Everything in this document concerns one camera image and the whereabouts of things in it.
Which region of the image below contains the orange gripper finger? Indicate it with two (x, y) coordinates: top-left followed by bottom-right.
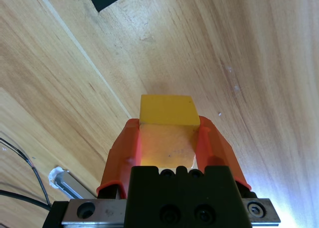
(193, 115), (257, 199)
(96, 117), (142, 199)

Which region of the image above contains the yellow wooden cube block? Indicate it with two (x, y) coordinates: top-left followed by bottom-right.
(138, 94), (201, 169)

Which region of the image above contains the grey metal bar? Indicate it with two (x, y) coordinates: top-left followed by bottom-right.
(48, 166), (97, 200)

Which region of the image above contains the thin black cable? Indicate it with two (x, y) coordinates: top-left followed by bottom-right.
(0, 137), (52, 205)

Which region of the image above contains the thick black cable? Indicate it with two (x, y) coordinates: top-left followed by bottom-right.
(0, 189), (53, 211)

